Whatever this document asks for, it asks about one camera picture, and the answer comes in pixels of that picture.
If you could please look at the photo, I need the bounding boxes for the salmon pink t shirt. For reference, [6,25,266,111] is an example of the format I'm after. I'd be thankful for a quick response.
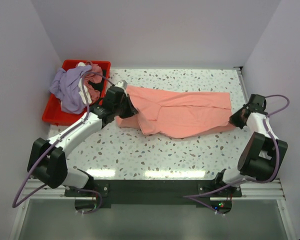
[116,85,235,139]

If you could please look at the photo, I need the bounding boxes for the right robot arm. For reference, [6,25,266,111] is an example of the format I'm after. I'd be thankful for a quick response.
[212,94,290,197]

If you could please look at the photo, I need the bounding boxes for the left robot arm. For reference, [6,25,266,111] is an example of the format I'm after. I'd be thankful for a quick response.
[27,80,138,196]

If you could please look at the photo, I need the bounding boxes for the black t shirt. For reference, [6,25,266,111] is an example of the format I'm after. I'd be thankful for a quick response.
[84,68,107,104]

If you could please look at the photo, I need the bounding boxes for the white t shirt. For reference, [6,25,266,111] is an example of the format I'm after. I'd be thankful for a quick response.
[78,77,92,105]

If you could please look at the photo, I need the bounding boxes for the dusty rose t shirt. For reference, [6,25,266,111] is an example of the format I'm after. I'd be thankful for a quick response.
[84,61,104,104]

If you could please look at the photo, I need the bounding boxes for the lavender t shirt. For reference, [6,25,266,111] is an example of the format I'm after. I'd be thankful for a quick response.
[49,65,92,115]

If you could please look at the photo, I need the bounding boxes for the red plastic bin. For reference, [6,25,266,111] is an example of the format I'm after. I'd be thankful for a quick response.
[42,59,111,126]

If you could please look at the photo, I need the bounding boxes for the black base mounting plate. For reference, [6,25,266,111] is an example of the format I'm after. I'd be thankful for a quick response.
[64,180,242,213]

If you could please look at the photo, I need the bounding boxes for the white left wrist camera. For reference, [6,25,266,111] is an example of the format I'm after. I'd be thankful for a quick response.
[115,80,128,90]

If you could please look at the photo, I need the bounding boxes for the aluminium frame rail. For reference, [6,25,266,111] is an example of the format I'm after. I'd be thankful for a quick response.
[8,66,295,240]

